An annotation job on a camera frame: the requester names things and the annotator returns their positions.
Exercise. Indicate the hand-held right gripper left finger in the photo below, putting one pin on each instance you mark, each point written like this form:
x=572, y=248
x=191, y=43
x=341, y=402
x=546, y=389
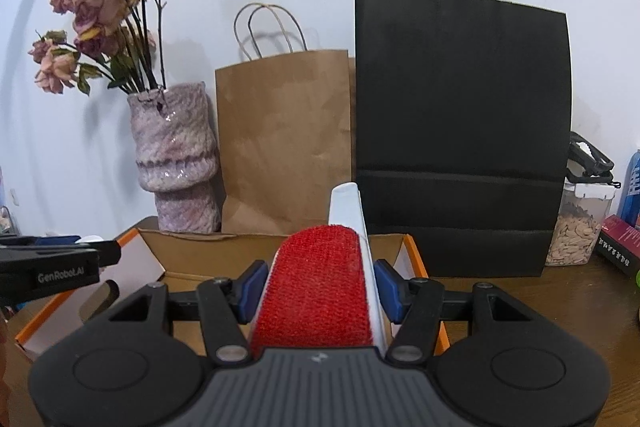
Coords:
x=250, y=292

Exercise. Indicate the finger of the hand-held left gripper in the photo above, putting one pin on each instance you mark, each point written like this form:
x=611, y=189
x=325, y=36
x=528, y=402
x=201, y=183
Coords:
x=60, y=238
x=107, y=254

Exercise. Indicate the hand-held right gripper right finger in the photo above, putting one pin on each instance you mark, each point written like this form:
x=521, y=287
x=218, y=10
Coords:
x=390, y=289

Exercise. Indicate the orange cardboard box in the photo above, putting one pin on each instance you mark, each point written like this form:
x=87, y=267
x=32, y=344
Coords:
x=200, y=252

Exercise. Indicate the pink marbled ceramic vase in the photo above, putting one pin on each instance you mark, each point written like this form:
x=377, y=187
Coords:
x=175, y=147

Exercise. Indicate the brown paper bag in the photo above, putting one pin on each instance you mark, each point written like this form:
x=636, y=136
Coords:
x=285, y=132

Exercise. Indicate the clear seed container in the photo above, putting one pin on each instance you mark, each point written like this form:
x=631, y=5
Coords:
x=570, y=232

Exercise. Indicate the black paper bag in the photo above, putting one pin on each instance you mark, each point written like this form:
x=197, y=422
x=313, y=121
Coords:
x=460, y=107

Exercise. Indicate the bunch of dried roses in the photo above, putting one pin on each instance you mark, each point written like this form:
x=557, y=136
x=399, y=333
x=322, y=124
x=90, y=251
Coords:
x=95, y=7

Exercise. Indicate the dark red small box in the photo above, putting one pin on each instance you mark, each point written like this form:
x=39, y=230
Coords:
x=620, y=242

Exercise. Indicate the green round object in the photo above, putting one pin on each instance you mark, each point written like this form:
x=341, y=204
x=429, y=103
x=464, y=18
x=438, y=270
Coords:
x=638, y=279

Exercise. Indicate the blue drink can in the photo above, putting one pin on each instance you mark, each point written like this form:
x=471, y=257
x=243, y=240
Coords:
x=632, y=187

